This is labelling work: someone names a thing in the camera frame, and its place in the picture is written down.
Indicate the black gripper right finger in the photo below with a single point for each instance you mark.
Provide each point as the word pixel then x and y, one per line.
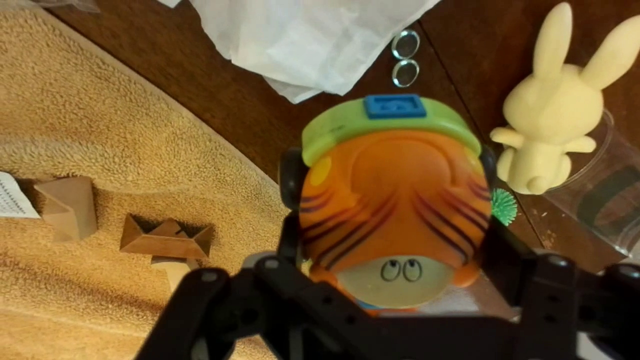
pixel 510 257

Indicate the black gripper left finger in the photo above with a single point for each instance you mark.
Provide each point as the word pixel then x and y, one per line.
pixel 293 246

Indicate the orange tiger car toy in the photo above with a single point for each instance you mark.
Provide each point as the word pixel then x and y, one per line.
pixel 392 193

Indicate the cream rabbit toy figure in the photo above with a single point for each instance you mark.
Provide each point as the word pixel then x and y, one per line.
pixel 553 106

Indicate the clear plastic cup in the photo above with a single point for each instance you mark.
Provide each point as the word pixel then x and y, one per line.
pixel 597 193

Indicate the brown triangular wooden block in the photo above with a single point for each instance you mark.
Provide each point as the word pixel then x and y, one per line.
pixel 167 236

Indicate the tan towel with wooden blocks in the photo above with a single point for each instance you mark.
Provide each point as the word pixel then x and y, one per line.
pixel 120 133

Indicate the white crumpled paper sheet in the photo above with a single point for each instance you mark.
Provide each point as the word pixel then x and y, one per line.
pixel 313 40

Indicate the tan wooden block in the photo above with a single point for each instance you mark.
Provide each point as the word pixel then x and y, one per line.
pixel 66 206

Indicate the metal key rings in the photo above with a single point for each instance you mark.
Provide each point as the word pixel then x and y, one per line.
pixel 405 44

